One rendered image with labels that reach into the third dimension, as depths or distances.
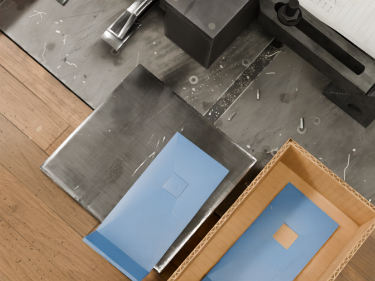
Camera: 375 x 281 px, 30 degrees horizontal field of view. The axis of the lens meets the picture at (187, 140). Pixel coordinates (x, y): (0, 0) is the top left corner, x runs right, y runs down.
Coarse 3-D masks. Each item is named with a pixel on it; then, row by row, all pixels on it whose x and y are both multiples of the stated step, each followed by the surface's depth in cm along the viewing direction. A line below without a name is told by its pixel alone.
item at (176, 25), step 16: (256, 0) 76; (176, 16) 74; (240, 16) 75; (256, 16) 82; (176, 32) 78; (192, 32) 74; (224, 32) 74; (240, 32) 81; (192, 48) 78; (208, 48) 75; (224, 48) 80; (208, 64) 79
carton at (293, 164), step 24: (288, 144) 70; (264, 168) 70; (288, 168) 76; (312, 168) 72; (264, 192) 76; (312, 192) 76; (336, 192) 72; (240, 216) 75; (336, 216) 75; (360, 216) 73; (216, 240) 74; (288, 240) 74; (336, 240) 74; (360, 240) 68; (192, 264) 73; (312, 264) 74; (336, 264) 69
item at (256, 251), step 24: (288, 192) 75; (264, 216) 74; (288, 216) 75; (312, 216) 75; (240, 240) 74; (264, 240) 74; (312, 240) 74; (216, 264) 73; (240, 264) 73; (264, 264) 73; (288, 264) 73
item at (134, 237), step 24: (168, 144) 75; (192, 144) 75; (168, 168) 74; (192, 168) 74; (216, 168) 74; (144, 192) 73; (168, 192) 73; (192, 192) 73; (120, 216) 72; (144, 216) 72; (168, 216) 72; (192, 216) 73; (96, 240) 70; (120, 240) 72; (144, 240) 72; (168, 240) 72; (120, 264) 68; (144, 264) 71
